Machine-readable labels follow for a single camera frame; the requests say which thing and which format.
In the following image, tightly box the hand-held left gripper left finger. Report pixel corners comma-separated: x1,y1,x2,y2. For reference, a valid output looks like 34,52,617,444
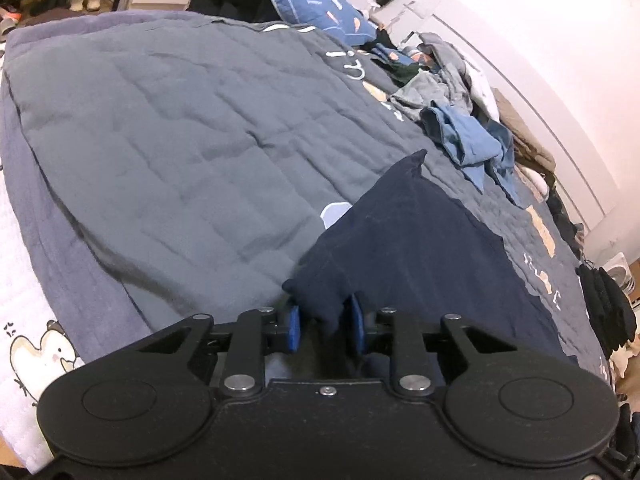
132,305,302,396

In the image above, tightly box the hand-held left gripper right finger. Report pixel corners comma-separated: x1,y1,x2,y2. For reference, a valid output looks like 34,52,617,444
350,294,518,396

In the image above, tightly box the navy t-shirt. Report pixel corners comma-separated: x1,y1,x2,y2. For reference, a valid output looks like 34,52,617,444
282,149,576,391

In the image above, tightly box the black clothes pile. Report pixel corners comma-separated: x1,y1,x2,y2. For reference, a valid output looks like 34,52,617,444
545,185,586,261

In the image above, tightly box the black folded clothes stack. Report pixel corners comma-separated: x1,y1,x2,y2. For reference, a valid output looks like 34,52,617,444
575,265,638,358

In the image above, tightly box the grey quilted bedspread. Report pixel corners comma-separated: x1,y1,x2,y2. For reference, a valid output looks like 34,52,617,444
5,12,616,391

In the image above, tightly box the blue garment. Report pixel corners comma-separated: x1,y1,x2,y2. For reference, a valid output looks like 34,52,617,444
420,102,526,208

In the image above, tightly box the lavender blue blanket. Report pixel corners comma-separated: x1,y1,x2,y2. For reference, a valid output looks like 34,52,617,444
0,7,216,361

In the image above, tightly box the pale grey garment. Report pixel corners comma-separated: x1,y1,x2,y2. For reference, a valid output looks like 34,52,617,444
390,72,473,123

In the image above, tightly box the dark green garment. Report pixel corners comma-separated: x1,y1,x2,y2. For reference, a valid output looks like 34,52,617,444
390,62,419,86

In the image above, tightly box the khaki folded blanket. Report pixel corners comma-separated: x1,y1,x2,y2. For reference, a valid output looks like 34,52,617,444
492,87,557,171

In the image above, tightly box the cream cloth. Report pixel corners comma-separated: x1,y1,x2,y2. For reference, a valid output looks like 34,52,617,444
607,342,636,376

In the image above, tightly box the white garment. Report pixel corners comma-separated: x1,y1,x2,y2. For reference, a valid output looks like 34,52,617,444
462,55,501,121

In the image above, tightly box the white printed sheet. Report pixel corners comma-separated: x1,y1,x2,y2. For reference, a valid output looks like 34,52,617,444
0,125,86,471

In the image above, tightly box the blue printed pillowcase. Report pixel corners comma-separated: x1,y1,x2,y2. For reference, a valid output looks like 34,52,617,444
372,42,426,69

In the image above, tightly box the grey sweatshirt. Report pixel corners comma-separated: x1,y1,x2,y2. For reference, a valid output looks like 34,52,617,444
417,32,469,81

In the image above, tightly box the white headboard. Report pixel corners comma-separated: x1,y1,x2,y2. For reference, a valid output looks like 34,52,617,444
432,10,621,231

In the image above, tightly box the dark cloth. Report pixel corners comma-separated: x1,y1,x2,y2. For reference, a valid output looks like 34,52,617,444
190,0,278,25

